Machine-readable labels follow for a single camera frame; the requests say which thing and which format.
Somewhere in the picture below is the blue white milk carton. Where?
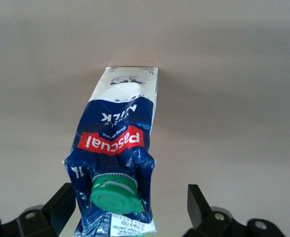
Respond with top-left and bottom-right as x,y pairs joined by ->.
61,66 -> 159,236

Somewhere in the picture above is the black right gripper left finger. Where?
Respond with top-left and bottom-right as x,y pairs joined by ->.
1,182 -> 76,237

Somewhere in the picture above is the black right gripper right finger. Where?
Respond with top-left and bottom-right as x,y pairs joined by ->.
183,184 -> 249,237

